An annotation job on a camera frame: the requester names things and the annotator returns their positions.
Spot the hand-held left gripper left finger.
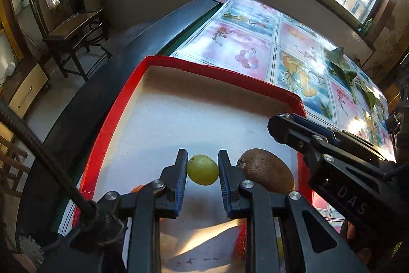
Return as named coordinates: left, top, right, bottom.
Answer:
left=38, top=149, right=189, bottom=273

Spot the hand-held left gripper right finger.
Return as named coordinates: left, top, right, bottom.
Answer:
left=218, top=150, right=371, bottom=273

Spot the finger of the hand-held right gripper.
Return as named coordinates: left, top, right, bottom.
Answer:
left=268, top=114, right=324, bottom=165
left=289, top=113, right=395, bottom=163

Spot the brown kiwi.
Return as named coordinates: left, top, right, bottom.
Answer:
left=236, top=148, right=295, bottom=195

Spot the red cardboard tray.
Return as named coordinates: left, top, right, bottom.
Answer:
left=59, top=56, right=315, bottom=273

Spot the red strawberry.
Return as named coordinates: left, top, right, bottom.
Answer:
left=235, top=223, right=248, bottom=264

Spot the person's right hand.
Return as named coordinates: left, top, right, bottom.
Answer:
left=339, top=218, right=373, bottom=265

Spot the small green leaf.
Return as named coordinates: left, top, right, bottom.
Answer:
left=355, top=79, right=383, bottom=114

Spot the large green leaf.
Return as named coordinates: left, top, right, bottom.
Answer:
left=323, top=47, right=359, bottom=102

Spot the colourful printed tablecloth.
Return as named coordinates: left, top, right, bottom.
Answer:
left=160, top=0, right=397, bottom=229

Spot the grey toothed disc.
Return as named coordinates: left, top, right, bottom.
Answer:
left=17, top=233, right=45, bottom=268

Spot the wooden stool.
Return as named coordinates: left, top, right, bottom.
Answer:
left=0, top=123, right=32, bottom=201

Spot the wooden drawer cabinet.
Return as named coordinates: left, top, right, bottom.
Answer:
left=6, top=62, right=52, bottom=120

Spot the dark wooden chair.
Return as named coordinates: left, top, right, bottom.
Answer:
left=22, top=0, right=113, bottom=82

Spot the black braided cable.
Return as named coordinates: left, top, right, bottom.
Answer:
left=0, top=97, right=128, bottom=246

